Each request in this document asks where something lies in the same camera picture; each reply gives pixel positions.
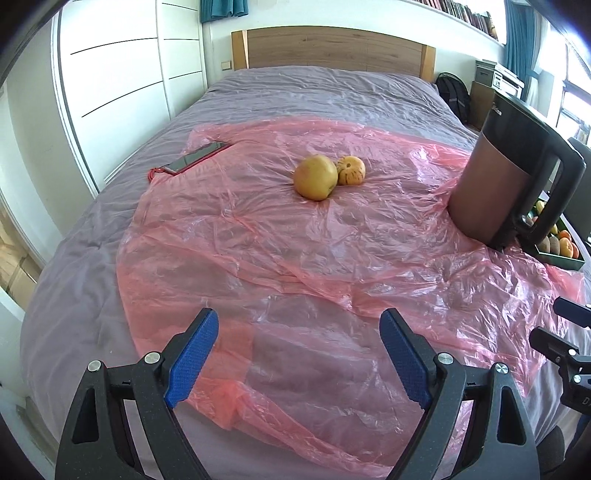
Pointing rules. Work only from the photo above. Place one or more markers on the teal curtain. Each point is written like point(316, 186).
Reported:
point(524, 50)
point(226, 8)

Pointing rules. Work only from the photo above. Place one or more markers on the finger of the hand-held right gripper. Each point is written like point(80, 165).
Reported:
point(572, 311)
point(551, 344)

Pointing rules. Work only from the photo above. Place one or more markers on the yellow striped pepino melon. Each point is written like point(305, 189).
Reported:
point(353, 170)

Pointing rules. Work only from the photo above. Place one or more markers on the row of books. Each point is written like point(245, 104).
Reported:
point(461, 14)

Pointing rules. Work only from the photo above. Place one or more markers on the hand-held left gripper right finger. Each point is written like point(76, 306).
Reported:
point(406, 361)

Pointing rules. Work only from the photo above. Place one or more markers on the wooden dresser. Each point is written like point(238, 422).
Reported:
point(481, 104)

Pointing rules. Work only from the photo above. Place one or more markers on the wooden headboard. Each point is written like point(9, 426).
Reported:
point(332, 48)

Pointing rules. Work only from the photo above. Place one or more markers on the dark green fruit tray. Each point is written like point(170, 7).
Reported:
point(556, 261)

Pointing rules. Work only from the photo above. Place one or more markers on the large yellow-red apple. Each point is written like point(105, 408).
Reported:
point(315, 177)

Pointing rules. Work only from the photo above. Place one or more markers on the black and copper kettle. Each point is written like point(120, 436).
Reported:
point(503, 175)

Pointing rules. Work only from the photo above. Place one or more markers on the pink plastic sheet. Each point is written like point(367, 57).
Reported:
point(300, 258)

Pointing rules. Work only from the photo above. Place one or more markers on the person's blue clothing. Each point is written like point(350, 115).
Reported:
point(582, 441)

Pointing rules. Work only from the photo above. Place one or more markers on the smartphone with red case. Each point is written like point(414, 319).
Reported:
point(196, 157)

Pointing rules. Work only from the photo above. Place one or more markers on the white printer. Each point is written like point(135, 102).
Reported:
point(501, 77)

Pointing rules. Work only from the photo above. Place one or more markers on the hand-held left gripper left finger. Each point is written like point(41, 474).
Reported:
point(191, 360)

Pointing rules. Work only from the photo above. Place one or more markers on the white wardrobe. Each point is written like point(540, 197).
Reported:
point(124, 74)

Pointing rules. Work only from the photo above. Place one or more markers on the cardboard boxes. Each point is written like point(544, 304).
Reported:
point(16, 263)

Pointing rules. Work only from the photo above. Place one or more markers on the black backpack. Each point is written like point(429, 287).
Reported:
point(455, 97)

